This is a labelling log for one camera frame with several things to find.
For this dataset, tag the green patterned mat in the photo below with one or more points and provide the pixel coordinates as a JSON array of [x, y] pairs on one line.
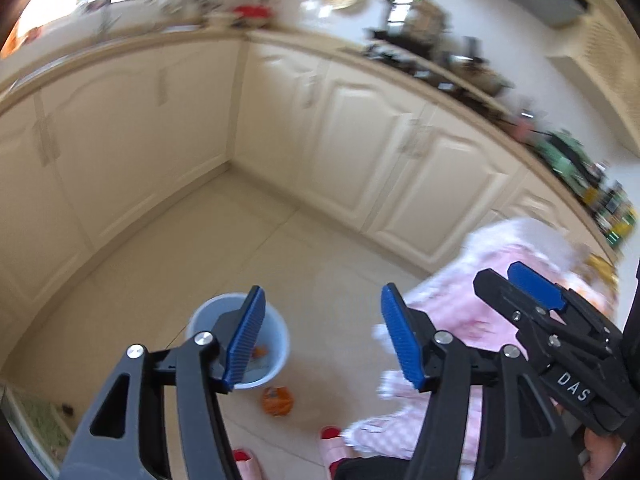
[[35, 430]]

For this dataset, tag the lattice door wall cabinet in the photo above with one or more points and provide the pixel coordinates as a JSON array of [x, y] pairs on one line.
[[600, 70]]

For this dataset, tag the pink utensil holder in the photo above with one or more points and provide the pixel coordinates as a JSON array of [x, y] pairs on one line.
[[525, 129]]

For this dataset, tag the crushed orange drink can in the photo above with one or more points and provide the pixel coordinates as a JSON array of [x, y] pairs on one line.
[[278, 401]]

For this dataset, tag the green bottle yellow label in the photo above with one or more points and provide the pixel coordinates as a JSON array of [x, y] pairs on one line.
[[620, 232]]

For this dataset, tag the black gas stove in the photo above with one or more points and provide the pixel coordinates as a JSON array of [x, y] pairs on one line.
[[410, 62]]

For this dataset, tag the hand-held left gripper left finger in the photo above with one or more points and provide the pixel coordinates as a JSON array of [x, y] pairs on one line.
[[245, 340]]

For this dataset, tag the red container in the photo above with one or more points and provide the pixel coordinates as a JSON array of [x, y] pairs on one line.
[[252, 12]]

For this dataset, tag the cluster of dark sauce bottles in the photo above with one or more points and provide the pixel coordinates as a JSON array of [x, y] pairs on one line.
[[607, 195]]

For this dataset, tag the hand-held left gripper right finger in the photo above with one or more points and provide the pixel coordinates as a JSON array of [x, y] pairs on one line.
[[400, 340]]

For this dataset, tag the wok with glass lid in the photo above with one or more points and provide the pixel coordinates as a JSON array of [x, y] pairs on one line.
[[475, 72]]

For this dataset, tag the gold snack bag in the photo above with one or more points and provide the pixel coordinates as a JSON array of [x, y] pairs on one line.
[[600, 267]]

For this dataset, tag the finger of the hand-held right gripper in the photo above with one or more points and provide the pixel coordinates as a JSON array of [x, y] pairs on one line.
[[537, 285], [525, 320]]

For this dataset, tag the person's right hand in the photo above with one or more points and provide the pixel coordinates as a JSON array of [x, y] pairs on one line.
[[605, 455]]

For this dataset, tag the cream lower kitchen cabinets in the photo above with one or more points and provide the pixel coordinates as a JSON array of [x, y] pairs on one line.
[[150, 135]]

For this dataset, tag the dark cloth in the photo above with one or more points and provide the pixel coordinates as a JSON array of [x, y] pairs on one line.
[[375, 469]]

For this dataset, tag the steel steamer pot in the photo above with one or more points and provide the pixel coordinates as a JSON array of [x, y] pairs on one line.
[[417, 22]]

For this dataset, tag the blue plastic bucket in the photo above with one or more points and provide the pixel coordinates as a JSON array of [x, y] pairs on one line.
[[270, 330]]

